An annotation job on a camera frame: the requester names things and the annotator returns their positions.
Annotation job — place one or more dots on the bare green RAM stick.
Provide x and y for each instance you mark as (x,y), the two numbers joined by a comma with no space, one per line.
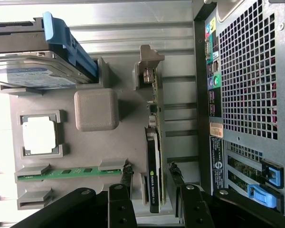
(69,171)

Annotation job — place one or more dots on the blue case release latch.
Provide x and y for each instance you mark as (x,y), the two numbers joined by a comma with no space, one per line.
(259,196)

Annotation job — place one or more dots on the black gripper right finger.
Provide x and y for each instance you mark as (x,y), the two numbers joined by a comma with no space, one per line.
(194,206)

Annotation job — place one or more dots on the open black PC case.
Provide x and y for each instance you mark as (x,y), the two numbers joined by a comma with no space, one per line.
(247,71)

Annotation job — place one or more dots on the grey printed parts rack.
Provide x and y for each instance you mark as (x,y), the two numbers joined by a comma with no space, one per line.
(96,109)

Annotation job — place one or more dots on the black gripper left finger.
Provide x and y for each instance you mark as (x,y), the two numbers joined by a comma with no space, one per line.
(122,206)

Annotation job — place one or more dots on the hard disk in blue caddy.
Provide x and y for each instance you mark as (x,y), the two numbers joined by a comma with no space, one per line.
(38,76)

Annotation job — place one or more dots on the silver CPU chip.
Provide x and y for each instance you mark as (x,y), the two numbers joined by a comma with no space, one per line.
(39,135)

